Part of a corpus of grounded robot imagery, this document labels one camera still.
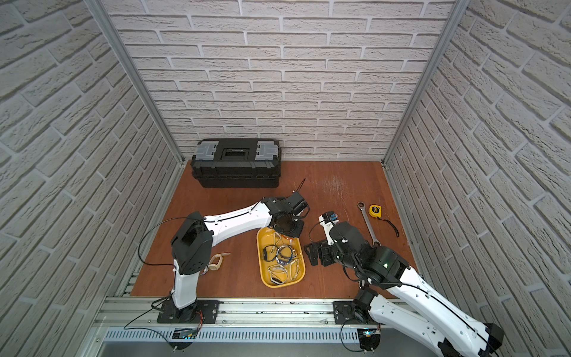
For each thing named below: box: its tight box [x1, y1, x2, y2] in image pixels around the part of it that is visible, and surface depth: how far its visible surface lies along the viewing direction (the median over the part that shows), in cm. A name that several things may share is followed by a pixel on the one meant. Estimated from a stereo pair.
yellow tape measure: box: [368, 204, 383, 218], surface depth 99 cm
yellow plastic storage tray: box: [256, 226, 306, 288], surface depth 85 cm
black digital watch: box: [262, 244, 280, 262], surface depth 87 cm
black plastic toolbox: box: [190, 138, 282, 189], surface depth 100 cm
